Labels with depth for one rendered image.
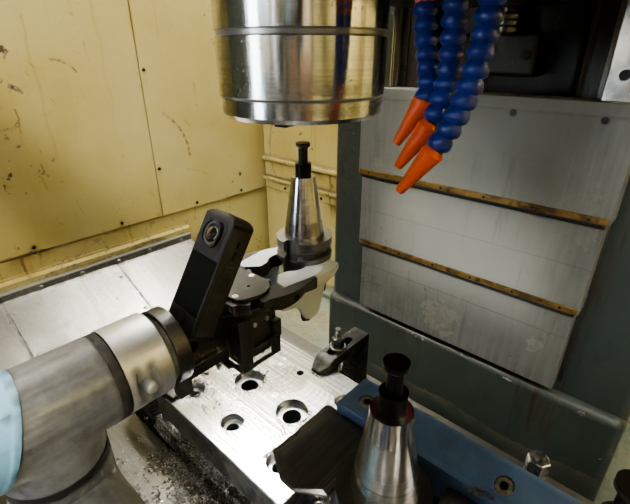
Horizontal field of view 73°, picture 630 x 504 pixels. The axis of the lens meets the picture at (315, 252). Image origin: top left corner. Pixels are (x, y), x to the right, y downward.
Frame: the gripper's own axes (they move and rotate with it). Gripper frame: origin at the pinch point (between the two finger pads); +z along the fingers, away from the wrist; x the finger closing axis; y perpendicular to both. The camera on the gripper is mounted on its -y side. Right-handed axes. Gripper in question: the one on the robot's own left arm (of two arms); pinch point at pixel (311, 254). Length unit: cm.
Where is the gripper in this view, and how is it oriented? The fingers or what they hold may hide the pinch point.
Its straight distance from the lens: 50.4
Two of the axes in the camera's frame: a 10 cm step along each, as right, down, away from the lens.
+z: 6.7, -3.2, 6.7
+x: 7.4, 2.9, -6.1
